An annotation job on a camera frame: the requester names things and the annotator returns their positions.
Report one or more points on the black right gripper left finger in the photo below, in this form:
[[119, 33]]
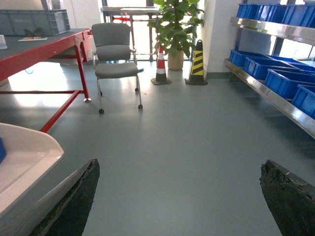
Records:
[[68, 217]]

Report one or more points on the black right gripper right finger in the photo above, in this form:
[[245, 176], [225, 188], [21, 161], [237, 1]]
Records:
[[290, 199]]

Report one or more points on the beige plastic dustpan tray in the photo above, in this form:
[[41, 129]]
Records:
[[30, 156]]

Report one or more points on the blue plastic block part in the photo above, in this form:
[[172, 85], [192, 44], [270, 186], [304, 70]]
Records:
[[3, 152]]

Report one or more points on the stainless steel shelf rack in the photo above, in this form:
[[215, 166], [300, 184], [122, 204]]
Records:
[[285, 86]]

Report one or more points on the yellow black traffic cone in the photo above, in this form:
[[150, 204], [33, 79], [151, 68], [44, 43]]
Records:
[[196, 75]]

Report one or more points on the grey office chair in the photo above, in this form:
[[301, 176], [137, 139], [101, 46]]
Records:
[[114, 58]]

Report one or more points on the red white traffic cone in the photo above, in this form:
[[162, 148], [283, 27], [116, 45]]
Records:
[[161, 78]]

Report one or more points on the grey plastic crate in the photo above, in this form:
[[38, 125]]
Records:
[[46, 22]]

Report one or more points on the green potted plant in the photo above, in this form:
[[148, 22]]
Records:
[[176, 29]]

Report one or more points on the red frame work table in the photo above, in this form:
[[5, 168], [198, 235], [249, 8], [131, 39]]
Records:
[[20, 55]]

